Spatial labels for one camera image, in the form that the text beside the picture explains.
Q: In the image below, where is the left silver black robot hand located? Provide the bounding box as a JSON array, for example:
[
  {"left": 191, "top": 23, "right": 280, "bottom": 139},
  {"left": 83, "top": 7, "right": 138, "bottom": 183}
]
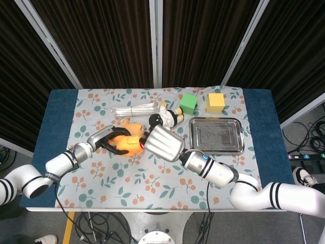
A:
[{"left": 86, "top": 125, "right": 133, "bottom": 156}]

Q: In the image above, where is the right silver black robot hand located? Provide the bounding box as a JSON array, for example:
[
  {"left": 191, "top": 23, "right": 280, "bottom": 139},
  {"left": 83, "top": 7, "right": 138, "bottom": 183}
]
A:
[{"left": 141, "top": 126, "right": 186, "bottom": 162}]

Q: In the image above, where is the yellow rubber chicken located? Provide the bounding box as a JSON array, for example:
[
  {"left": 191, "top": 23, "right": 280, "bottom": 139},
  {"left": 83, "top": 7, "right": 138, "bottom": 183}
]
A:
[{"left": 108, "top": 134, "right": 147, "bottom": 156}]

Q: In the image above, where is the stainless steel rectangular tray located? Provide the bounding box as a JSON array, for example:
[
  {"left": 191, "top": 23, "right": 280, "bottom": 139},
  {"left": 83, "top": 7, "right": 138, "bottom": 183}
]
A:
[{"left": 188, "top": 116, "right": 245, "bottom": 156}]

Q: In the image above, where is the black-haired doll in white outfit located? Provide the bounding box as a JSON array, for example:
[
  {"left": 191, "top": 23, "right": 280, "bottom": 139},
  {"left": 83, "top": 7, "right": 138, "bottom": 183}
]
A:
[{"left": 148, "top": 101, "right": 185, "bottom": 132}]

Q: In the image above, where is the floral printed tablecloth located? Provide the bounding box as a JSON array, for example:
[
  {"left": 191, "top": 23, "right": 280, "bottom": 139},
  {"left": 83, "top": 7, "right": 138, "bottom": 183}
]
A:
[{"left": 54, "top": 86, "right": 264, "bottom": 210}]

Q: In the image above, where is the clear pack of straws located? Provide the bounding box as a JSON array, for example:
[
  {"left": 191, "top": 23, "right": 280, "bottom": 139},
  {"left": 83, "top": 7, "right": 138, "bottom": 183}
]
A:
[{"left": 111, "top": 102, "right": 162, "bottom": 118}]

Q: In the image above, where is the blue table cover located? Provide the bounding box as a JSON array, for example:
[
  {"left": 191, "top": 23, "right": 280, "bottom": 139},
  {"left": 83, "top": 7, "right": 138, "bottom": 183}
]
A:
[{"left": 26, "top": 88, "right": 296, "bottom": 210}]

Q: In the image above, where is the green cube block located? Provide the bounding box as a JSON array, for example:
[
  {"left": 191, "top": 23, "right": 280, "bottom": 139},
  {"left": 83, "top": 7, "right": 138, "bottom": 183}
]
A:
[{"left": 179, "top": 93, "right": 199, "bottom": 114}]

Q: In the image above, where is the yellow cube block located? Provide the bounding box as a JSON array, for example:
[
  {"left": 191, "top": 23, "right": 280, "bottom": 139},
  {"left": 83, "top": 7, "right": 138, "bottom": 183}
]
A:
[{"left": 207, "top": 93, "right": 226, "bottom": 114}]

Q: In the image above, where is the dark ribbed screen panel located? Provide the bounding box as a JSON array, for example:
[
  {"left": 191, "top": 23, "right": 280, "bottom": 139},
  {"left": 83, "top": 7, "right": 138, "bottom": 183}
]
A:
[
  {"left": 225, "top": 0, "right": 325, "bottom": 123},
  {"left": 162, "top": 0, "right": 262, "bottom": 88},
  {"left": 29, "top": 0, "right": 154, "bottom": 89},
  {"left": 0, "top": 0, "right": 77, "bottom": 154}
]

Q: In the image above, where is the yellow floor tape strip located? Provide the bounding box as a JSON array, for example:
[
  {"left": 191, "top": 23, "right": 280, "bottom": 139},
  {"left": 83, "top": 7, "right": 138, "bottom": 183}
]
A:
[{"left": 62, "top": 211, "right": 76, "bottom": 244}]

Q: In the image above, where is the white black sneaker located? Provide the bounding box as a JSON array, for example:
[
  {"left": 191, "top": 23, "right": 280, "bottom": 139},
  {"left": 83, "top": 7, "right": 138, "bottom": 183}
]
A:
[{"left": 292, "top": 167, "right": 318, "bottom": 188}]

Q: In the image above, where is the black power strip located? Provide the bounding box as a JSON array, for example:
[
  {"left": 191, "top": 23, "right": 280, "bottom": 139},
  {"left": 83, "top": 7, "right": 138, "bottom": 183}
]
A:
[{"left": 287, "top": 151, "right": 325, "bottom": 162}]

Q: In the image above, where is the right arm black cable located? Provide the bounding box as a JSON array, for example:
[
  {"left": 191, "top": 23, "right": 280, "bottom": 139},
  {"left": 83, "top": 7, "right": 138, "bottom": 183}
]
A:
[{"left": 199, "top": 180, "right": 215, "bottom": 244}]

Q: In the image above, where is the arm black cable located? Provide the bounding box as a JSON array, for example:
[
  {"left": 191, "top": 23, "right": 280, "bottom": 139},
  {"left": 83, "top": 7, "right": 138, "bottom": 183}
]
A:
[
  {"left": 54, "top": 180, "right": 87, "bottom": 240},
  {"left": 199, "top": 180, "right": 215, "bottom": 244}
]

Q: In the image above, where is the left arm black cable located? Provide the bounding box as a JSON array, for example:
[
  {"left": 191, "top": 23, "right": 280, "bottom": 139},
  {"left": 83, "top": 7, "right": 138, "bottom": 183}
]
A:
[{"left": 54, "top": 180, "right": 87, "bottom": 240}]

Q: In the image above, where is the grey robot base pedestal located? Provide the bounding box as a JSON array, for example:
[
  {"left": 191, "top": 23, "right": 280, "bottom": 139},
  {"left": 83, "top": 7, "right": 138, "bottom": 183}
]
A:
[{"left": 119, "top": 210, "right": 197, "bottom": 244}]

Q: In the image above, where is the black floor cable bundle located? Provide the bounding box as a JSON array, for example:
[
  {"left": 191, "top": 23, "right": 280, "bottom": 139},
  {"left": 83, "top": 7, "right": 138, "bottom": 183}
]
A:
[
  {"left": 75, "top": 211, "right": 139, "bottom": 244},
  {"left": 281, "top": 118, "right": 325, "bottom": 155}
]

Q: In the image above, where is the grey screen frame post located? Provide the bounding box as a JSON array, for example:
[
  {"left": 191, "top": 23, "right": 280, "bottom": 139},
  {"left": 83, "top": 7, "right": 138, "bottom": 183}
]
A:
[
  {"left": 14, "top": 0, "right": 84, "bottom": 89},
  {"left": 220, "top": 0, "right": 270, "bottom": 86},
  {"left": 149, "top": 0, "right": 164, "bottom": 88}
]

